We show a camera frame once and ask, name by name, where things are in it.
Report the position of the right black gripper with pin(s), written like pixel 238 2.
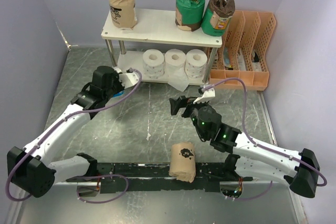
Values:
pixel 181 102

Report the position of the plain white toilet roll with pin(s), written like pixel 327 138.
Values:
pixel 175 62

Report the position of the white roll pink dots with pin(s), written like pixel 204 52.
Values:
pixel 153 63
pixel 195 64

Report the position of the beige roll cloud print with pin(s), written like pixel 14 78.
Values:
pixel 182 165

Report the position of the blue Tempo roll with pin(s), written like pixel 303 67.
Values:
pixel 118 94

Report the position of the green brown roll orange label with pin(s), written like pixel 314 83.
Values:
pixel 217 17

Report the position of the beige roll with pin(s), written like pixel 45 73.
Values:
pixel 123 13

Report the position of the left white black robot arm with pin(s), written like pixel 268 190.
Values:
pixel 31 171

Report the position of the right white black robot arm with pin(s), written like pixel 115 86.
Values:
pixel 300 170

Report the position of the white two-tier shelf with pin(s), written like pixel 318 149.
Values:
pixel 156 27

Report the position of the orange plastic file organizer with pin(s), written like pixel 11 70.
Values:
pixel 243 51

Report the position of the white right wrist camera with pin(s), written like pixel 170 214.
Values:
pixel 207 93

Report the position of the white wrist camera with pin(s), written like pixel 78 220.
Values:
pixel 129 78
pixel 207 93

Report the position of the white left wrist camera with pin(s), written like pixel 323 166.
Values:
pixel 129 78

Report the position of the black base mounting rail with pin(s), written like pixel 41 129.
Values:
pixel 155 177

